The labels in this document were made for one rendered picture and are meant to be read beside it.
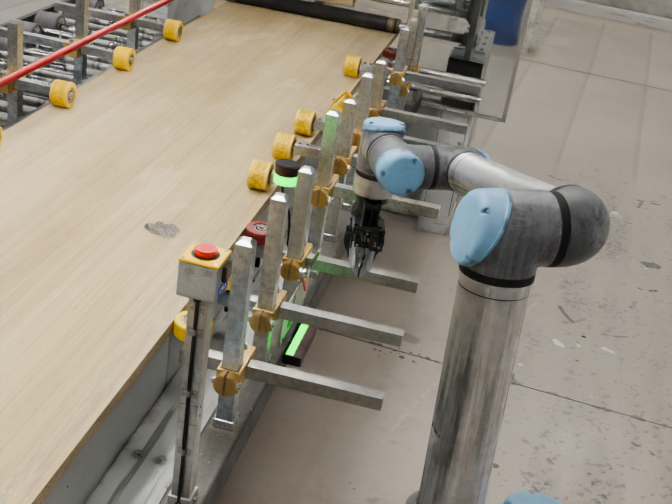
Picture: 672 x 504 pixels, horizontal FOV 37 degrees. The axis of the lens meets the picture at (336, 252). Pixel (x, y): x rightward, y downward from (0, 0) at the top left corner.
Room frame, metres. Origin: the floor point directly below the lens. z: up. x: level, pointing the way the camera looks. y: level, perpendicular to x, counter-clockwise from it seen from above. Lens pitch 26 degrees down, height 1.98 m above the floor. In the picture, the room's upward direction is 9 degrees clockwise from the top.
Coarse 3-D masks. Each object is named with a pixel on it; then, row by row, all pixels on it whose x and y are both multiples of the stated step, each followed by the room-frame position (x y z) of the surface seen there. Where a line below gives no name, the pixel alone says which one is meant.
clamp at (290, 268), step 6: (306, 246) 2.30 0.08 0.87; (312, 246) 2.32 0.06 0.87; (306, 252) 2.27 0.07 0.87; (288, 258) 2.22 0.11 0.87; (306, 258) 2.26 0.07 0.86; (282, 264) 2.20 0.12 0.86; (288, 264) 2.19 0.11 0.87; (294, 264) 2.20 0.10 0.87; (300, 264) 2.21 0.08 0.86; (282, 270) 2.20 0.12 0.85; (288, 270) 2.19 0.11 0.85; (294, 270) 2.19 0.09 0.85; (282, 276) 2.20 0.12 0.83; (288, 276) 2.20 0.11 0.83; (294, 276) 2.19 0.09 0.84
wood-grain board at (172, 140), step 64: (192, 64) 3.61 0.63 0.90; (256, 64) 3.75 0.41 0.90; (320, 64) 3.89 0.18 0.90; (64, 128) 2.77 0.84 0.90; (128, 128) 2.85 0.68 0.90; (192, 128) 2.94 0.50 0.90; (256, 128) 3.03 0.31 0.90; (0, 192) 2.27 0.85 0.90; (64, 192) 2.33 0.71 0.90; (128, 192) 2.39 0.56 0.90; (192, 192) 2.46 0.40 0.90; (256, 192) 2.52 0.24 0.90; (0, 256) 1.95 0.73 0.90; (64, 256) 1.99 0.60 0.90; (128, 256) 2.04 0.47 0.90; (0, 320) 1.69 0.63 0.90; (64, 320) 1.73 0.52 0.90; (128, 320) 1.77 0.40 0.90; (0, 384) 1.48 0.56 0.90; (64, 384) 1.51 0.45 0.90; (128, 384) 1.56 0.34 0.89; (0, 448) 1.31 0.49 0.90; (64, 448) 1.33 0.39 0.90
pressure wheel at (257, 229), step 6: (252, 222) 2.31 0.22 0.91; (258, 222) 2.32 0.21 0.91; (264, 222) 2.33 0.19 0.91; (246, 228) 2.28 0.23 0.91; (252, 228) 2.28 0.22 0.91; (258, 228) 2.29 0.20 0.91; (264, 228) 2.29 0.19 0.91; (246, 234) 2.27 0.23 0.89; (252, 234) 2.26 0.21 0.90; (258, 234) 2.25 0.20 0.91; (264, 234) 2.26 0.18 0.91; (258, 240) 2.25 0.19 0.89; (264, 240) 2.26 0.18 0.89; (264, 246) 2.26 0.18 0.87; (258, 258) 2.29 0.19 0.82; (258, 264) 2.29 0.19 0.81
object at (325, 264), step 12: (324, 264) 2.25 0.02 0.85; (336, 264) 2.25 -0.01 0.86; (348, 264) 2.26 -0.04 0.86; (360, 264) 2.27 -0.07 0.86; (348, 276) 2.24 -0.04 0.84; (372, 276) 2.23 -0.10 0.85; (384, 276) 2.23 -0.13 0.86; (396, 276) 2.23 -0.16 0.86; (408, 276) 2.24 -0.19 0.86; (396, 288) 2.22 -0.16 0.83; (408, 288) 2.22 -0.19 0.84
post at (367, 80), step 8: (368, 72) 2.98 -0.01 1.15; (368, 80) 2.96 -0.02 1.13; (360, 88) 2.97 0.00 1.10; (368, 88) 2.96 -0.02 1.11; (360, 96) 2.96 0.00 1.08; (368, 96) 2.96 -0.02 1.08; (360, 104) 2.96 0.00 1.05; (368, 104) 2.96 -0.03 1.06; (360, 112) 2.96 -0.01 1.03; (368, 112) 2.98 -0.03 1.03; (360, 120) 2.96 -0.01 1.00; (360, 128) 2.96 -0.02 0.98; (352, 168) 2.96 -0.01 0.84; (352, 176) 2.96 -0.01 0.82; (352, 184) 2.96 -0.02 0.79; (344, 200) 2.96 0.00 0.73
